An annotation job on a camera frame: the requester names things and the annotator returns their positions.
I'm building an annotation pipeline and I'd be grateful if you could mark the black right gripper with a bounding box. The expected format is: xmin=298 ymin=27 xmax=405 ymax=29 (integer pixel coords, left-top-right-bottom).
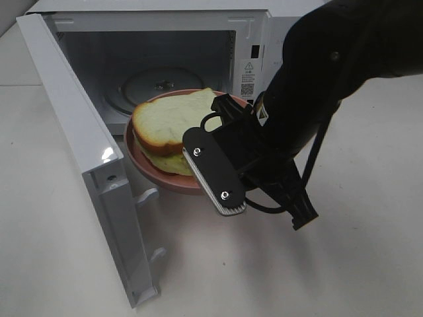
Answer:
xmin=182 ymin=94 xmax=319 ymax=230

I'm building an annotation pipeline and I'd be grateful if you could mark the sandwich with lettuce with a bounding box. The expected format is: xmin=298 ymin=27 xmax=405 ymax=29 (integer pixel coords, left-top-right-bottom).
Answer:
xmin=132 ymin=88 xmax=217 ymax=176

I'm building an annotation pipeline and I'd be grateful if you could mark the white microwave door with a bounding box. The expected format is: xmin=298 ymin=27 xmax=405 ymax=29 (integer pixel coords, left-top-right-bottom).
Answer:
xmin=17 ymin=14 xmax=159 ymax=307

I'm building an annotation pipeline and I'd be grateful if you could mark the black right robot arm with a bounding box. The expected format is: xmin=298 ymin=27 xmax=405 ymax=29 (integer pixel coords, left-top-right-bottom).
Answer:
xmin=182 ymin=1 xmax=422 ymax=229

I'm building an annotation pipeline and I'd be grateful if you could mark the white warning label sticker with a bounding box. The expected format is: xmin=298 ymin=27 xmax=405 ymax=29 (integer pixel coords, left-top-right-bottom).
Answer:
xmin=239 ymin=59 xmax=260 ymax=100

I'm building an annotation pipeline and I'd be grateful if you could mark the white microwave oven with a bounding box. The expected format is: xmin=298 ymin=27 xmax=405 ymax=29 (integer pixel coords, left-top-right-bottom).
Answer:
xmin=24 ymin=1 xmax=321 ymax=135

